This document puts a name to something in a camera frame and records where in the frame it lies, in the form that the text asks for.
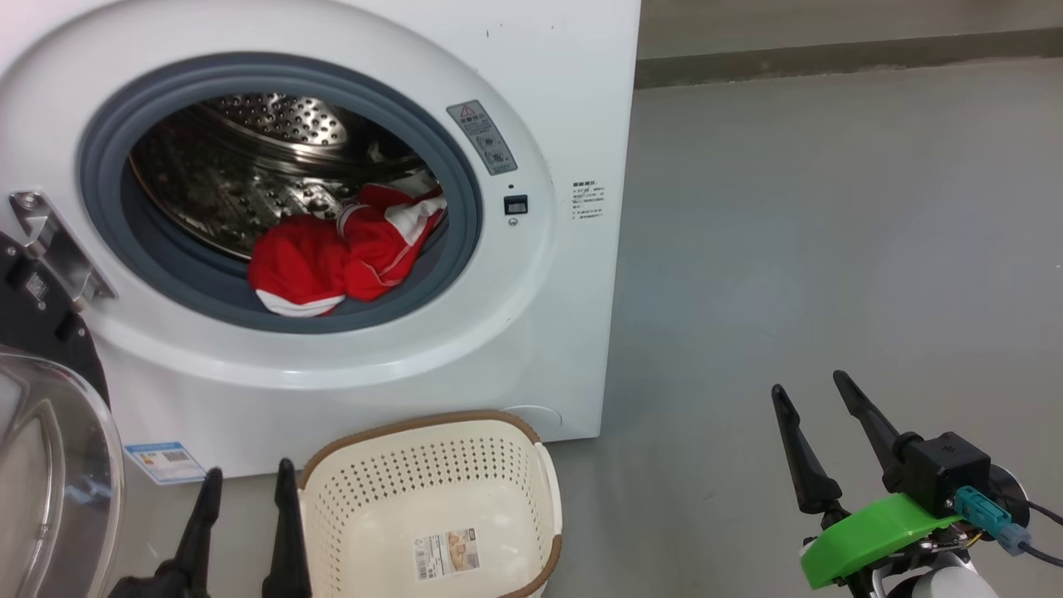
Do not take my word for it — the printed label sticker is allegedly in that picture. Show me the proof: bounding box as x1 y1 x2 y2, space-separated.
414 527 481 581

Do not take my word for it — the black round glass washer door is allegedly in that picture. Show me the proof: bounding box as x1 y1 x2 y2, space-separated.
0 233 125 598

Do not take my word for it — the white front-load washing machine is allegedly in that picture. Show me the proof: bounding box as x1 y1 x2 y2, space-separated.
0 0 642 481

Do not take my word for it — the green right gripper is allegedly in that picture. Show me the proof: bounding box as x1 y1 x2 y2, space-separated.
771 370 964 598

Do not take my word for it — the teal and blue cable connector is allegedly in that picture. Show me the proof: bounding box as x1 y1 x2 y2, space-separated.
953 487 1033 556

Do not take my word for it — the grey warning sticker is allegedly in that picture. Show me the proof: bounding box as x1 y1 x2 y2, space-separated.
446 100 518 176

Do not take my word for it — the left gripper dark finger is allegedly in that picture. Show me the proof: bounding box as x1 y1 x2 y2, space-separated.
108 468 223 598
262 458 312 598

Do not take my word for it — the dark grey baseboard strip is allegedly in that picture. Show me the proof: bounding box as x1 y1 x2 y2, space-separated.
635 27 1063 90

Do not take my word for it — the red and white garment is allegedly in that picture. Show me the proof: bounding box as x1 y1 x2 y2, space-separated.
247 183 448 318

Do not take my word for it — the thin black cable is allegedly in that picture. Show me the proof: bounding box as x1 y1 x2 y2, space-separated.
988 494 1063 527

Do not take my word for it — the blue energy label sticker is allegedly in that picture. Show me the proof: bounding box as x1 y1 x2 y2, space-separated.
125 441 207 486

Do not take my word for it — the cream basket with brown rim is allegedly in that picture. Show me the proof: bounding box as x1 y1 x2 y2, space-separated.
297 410 564 598

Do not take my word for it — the metal door hinge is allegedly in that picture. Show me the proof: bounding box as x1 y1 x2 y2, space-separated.
8 190 117 312

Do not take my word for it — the stainless steel perforated drum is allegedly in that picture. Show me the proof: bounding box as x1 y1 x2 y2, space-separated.
129 93 433 260

